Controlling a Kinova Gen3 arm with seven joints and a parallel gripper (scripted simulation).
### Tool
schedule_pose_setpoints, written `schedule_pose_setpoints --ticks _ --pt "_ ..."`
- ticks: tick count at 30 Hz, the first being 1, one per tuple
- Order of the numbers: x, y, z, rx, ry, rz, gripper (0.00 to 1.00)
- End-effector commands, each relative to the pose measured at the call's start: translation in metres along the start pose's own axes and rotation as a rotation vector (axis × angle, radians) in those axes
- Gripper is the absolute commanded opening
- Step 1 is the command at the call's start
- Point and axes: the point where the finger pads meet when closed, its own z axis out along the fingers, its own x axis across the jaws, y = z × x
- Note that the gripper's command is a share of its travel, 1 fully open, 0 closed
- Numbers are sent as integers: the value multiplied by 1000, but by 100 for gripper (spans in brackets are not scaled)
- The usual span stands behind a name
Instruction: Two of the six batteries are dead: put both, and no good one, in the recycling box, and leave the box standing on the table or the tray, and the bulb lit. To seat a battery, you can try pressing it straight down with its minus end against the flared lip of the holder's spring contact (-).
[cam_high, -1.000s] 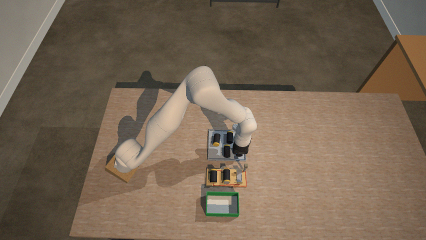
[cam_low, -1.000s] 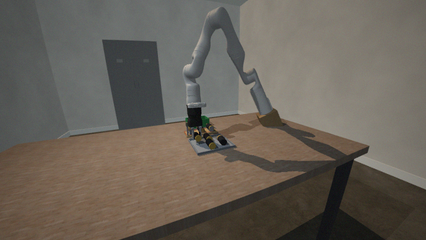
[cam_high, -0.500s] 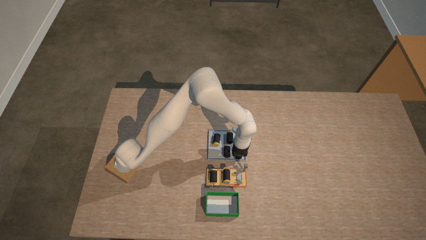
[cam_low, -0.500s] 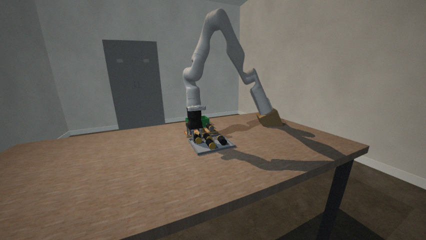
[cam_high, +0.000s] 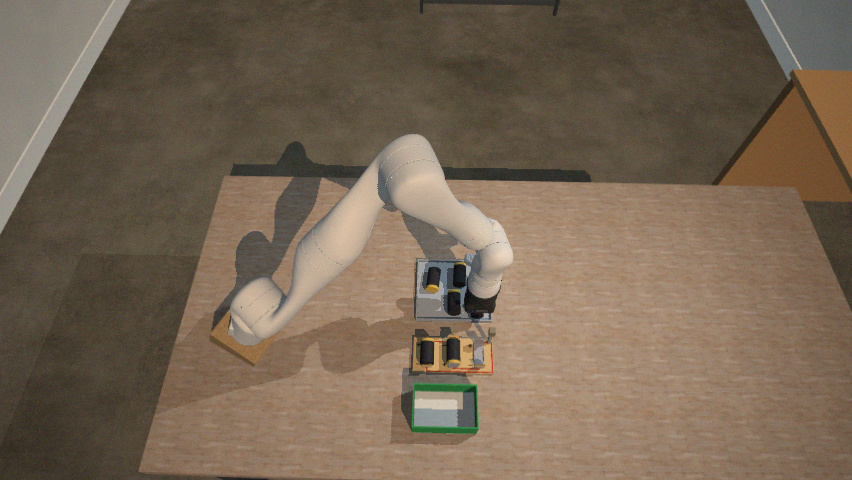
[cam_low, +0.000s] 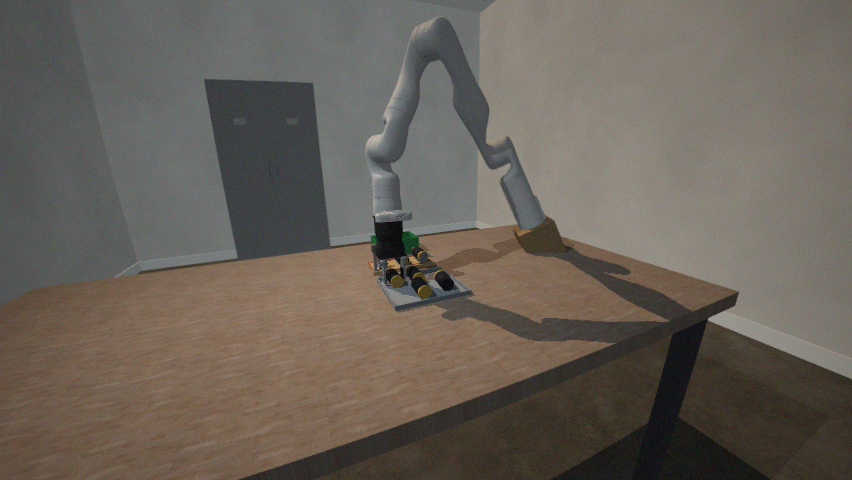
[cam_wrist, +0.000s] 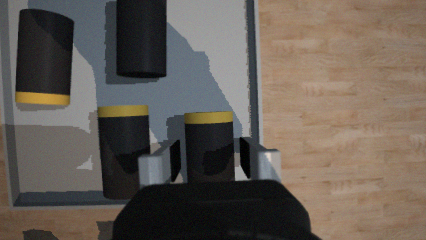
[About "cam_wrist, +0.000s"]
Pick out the black cylinder with yellow band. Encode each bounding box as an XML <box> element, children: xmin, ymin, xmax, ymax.
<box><xmin>116</xmin><ymin>0</ymin><xmax>167</xmax><ymax>78</ymax></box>
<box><xmin>15</xmin><ymin>9</ymin><xmax>74</xmax><ymax>105</ymax></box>
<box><xmin>98</xmin><ymin>105</ymin><xmax>151</xmax><ymax>200</ymax></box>
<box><xmin>184</xmin><ymin>111</ymin><xmax>235</xmax><ymax>183</ymax></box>

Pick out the grey shallow tray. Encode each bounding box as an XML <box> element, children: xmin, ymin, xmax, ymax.
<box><xmin>0</xmin><ymin>0</ymin><xmax>264</xmax><ymax>210</ymax></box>

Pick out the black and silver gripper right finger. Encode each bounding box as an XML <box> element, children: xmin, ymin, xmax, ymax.
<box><xmin>239</xmin><ymin>137</ymin><xmax>281</xmax><ymax>183</ymax></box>

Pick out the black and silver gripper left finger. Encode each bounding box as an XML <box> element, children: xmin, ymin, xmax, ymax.
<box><xmin>138</xmin><ymin>140</ymin><xmax>181</xmax><ymax>189</ymax></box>

